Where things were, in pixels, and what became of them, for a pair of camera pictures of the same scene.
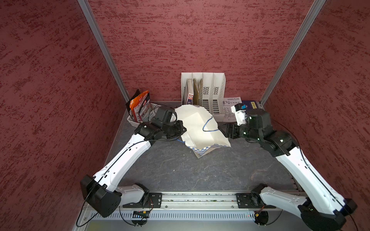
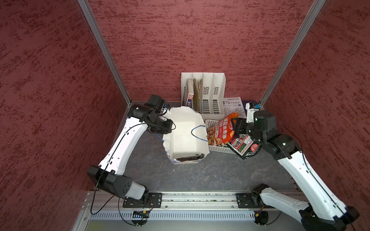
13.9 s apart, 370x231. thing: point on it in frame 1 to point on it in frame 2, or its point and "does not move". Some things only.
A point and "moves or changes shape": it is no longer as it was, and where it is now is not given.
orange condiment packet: x=135 y=104 to x=225 y=130
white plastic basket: x=152 y=106 moves or changes shape
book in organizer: x=190 y=94 does not move
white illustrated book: x=228 y=115 does not move
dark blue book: x=250 y=104 does not move
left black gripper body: x=172 y=130 to x=160 y=126
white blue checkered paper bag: x=203 y=134 moves or changes shape
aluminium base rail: x=199 y=200 does not move
